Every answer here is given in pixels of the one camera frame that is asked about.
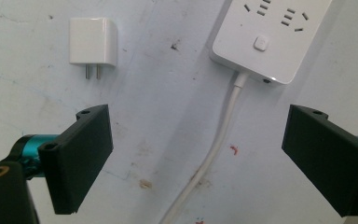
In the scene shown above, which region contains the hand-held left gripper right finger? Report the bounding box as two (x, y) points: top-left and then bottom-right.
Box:
(281, 104), (358, 218)

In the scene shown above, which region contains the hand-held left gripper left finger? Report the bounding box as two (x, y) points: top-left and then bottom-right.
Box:
(9, 104), (114, 216)

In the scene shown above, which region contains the white plug charger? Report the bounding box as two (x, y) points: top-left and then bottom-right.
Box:
(68, 17), (118, 80)

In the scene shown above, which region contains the white power strip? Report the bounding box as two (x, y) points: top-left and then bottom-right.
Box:
(209, 0), (334, 86)

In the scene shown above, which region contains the white power strip cable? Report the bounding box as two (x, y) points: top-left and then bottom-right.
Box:
(158, 72), (250, 224)

